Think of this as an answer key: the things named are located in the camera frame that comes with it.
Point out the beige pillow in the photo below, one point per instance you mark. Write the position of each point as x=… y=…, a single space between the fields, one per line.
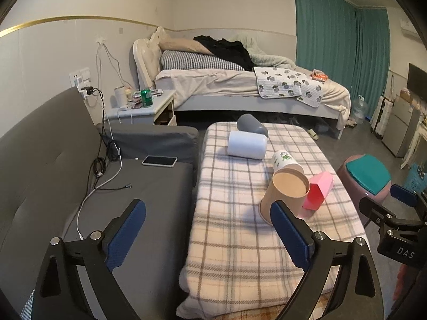
x=180 y=45

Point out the striped pillow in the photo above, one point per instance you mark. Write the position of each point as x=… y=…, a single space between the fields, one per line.
x=193 y=60

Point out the smartphone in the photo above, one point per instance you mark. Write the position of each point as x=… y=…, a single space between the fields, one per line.
x=159 y=161

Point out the white nightstand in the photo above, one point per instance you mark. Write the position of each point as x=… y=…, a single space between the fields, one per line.
x=146 y=113

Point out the teal seat cushion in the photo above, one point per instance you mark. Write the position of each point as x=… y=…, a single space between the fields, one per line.
x=367 y=171

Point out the brown paper cup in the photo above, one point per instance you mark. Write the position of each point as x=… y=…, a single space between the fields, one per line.
x=283 y=186

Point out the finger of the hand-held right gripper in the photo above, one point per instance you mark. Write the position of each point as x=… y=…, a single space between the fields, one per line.
x=377 y=208
x=403 y=192

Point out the blue plastic basket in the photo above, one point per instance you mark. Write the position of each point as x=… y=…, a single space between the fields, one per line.
x=413 y=178

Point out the white cup with green print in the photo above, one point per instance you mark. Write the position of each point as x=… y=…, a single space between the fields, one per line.
x=283 y=161

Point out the white wall socket panel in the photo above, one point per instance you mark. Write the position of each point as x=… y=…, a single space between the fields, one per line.
x=80 y=76

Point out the pile of small packets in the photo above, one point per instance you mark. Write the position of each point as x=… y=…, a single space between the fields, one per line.
x=156 y=93

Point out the pink cup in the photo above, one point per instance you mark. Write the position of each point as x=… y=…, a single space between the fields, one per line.
x=320 y=186

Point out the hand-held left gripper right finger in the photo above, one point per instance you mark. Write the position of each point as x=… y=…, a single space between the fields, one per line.
x=290 y=236

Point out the bed with white headboard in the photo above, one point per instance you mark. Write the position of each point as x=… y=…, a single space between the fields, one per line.
x=253 y=105

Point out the pale green blanket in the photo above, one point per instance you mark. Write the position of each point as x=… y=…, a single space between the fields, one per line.
x=267 y=58

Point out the white patterned mat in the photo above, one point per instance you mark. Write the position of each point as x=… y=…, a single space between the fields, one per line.
x=283 y=85

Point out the white mug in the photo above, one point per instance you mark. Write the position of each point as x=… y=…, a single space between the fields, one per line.
x=120 y=96

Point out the suitcase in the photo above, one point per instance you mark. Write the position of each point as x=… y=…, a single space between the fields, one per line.
x=382 y=118

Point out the plain white cup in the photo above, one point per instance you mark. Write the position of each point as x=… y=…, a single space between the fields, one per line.
x=247 y=145

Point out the clear water jug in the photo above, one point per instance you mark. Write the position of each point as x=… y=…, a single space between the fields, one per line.
x=359 y=110

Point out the green drink can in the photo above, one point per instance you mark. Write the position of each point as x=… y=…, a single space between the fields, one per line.
x=146 y=98

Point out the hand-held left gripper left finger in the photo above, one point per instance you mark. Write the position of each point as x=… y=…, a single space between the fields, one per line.
x=125 y=236

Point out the grey cup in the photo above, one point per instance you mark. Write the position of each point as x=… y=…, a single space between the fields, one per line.
x=248 y=123

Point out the green curtain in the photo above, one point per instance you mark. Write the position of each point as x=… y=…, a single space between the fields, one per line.
x=327 y=33

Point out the black television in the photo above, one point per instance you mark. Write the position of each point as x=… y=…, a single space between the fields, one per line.
x=417 y=81

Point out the plaid covered table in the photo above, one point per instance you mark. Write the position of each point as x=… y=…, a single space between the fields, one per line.
x=233 y=233

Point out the pale slipper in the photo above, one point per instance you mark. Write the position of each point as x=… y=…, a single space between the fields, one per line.
x=313 y=134

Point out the pink round stool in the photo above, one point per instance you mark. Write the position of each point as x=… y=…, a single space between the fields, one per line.
x=353 y=181

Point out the grey sofa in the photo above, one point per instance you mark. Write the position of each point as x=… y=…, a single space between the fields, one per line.
x=40 y=180

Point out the black wall charger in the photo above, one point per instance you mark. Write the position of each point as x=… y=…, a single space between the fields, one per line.
x=87 y=92

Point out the white air conditioner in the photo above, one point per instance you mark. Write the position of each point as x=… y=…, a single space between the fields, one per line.
x=410 y=30

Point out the orange snack packet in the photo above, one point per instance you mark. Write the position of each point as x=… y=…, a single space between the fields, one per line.
x=319 y=75

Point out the black clothes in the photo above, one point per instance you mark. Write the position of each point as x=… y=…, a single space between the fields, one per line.
x=230 y=51

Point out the beige bed sheet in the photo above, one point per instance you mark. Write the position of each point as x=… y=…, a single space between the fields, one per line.
x=213 y=81

